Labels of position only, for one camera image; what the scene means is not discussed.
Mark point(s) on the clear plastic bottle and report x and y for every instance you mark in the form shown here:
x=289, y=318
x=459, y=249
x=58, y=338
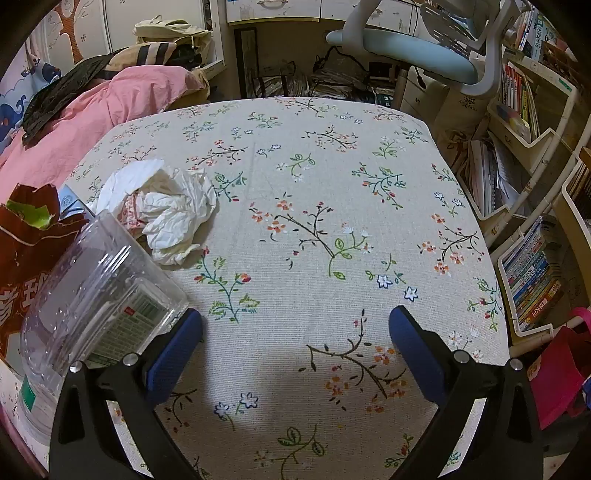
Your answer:
x=92, y=286

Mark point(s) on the beige backpack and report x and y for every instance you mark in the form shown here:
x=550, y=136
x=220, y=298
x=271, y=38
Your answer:
x=166, y=30

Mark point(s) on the red snack bag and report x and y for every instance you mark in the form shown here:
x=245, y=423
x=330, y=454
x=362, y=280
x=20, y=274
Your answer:
x=27, y=277

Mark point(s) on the row of upright books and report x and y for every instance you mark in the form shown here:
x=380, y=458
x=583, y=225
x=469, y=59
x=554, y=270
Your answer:
x=519, y=92

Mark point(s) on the pink blanket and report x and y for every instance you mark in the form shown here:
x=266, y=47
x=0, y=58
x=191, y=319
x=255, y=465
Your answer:
x=92, y=115

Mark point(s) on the striped beige bag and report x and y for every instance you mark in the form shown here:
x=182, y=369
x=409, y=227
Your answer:
x=147, y=53

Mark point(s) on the black jacket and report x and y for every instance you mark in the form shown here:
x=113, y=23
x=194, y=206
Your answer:
x=55, y=92

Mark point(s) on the books beside chair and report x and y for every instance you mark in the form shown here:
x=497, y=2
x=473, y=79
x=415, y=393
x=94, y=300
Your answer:
x=540, y=32

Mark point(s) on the whale printed cloth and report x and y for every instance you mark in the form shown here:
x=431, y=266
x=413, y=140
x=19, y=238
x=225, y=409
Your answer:
x=18, y=106

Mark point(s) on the black framed board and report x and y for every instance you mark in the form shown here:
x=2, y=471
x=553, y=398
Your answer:
x=238, y=60

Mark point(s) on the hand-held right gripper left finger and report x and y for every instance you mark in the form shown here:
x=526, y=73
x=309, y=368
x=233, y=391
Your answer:
x=173, y=355

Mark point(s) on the stack of colourful books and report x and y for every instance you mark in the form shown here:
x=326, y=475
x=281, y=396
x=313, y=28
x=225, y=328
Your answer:
x=531, y=277

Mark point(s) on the pink tote bag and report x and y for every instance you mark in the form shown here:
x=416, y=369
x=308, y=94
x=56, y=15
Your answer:
x=558, y=369

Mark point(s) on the white tissue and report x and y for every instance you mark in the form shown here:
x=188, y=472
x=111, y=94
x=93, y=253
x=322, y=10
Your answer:
x=171, y=207

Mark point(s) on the floral tablecloth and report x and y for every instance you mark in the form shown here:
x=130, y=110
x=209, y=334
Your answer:
x=300, y=184

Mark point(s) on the white wardrobe with tree decal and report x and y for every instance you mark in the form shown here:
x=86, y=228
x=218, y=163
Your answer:
x=101, y=27

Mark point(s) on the pile of books under desk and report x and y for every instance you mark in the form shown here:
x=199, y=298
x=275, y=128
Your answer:
x=323, y=85

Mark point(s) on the narrow white shelf cart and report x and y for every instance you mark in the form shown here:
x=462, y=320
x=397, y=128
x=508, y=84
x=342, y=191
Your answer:
x=517, y=131

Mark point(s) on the white desk with drawers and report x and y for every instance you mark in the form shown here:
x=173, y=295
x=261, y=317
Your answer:
x=295, y=9

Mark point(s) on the wide white shelf cart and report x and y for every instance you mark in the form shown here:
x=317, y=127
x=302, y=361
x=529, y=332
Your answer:
x=572, y=217

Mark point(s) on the blue grey office chair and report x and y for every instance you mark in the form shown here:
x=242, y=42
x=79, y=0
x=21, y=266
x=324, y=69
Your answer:
x=415, y=50

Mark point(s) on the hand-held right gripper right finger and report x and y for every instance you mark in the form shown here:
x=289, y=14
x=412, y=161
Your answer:
x=411, y=346

